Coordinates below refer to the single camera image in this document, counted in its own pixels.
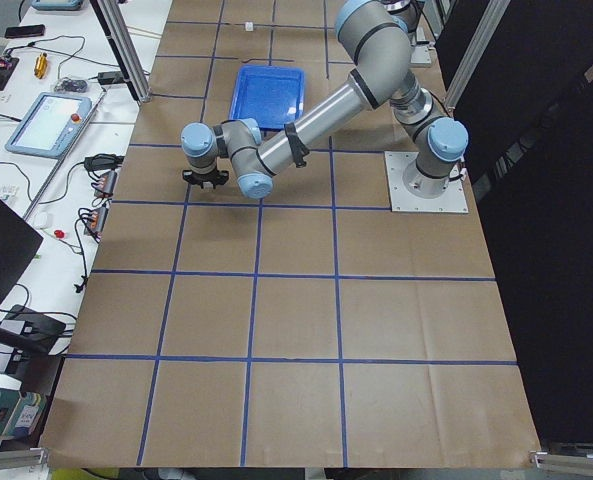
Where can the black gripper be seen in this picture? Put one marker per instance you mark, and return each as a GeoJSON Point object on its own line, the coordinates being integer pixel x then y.
{"type": "Point", "coordinates": [204, 179]}

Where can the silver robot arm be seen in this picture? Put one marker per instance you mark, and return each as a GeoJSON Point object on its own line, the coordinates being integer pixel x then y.
{"type": "Point", "coordinates": [380, 49]}

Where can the blue plastic tray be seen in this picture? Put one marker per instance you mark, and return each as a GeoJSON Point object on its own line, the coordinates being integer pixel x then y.
{"type": "Point", "coordinates": [273, 96]}

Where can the orange usb adapter upper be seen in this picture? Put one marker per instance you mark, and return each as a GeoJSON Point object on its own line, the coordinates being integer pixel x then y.
{"type": "Point", "coordinates": [105, 185]}

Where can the orange usb adapter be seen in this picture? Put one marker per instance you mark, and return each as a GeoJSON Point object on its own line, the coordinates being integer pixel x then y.
{"type": "Point", "coordinates": [94, 221]}
{"type": "Point", "coordinates": [105, 185]}

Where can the orange usb adapter lower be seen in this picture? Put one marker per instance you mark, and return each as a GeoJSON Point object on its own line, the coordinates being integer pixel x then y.
{"type": "Point", "coordinates": [94, 221]}

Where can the black power adapter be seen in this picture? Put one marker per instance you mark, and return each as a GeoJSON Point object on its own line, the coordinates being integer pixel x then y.
{"type": "Point", "coordinates": [110, 78]}

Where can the teach pendant tablet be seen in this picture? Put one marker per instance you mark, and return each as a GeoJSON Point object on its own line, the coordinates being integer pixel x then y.
{"type": "Point", "coordinates": [51, 126]}

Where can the gold cylindrical tool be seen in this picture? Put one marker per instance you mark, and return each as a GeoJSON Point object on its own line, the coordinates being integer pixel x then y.
{"type": "Point", "coordinates": [41, 66]}

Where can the black smartphone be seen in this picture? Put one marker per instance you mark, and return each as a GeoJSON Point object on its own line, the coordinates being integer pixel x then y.
{"type": "Point", "coordinates": [24, 31]}

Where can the green white box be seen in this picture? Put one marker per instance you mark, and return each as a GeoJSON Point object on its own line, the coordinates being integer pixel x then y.
{"type": "Point", "coordinates": [19, 413]}

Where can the aluminium frame post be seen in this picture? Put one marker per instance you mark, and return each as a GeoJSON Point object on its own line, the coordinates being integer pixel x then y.
{"type": "Point", "coordinates": [115, 30]}
{"type": "Point", "coordinates": [484, 32]}

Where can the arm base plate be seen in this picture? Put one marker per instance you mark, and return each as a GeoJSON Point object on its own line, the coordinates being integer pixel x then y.
{"type": "Point", "coordinates": [412, 192]}
{"type": "Point", "coordinates": [420, 56]}

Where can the aluminium frame post right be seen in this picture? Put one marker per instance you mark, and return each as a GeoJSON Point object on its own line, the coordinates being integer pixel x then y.
{"type": "Point", "coordinates": [484, 32]}

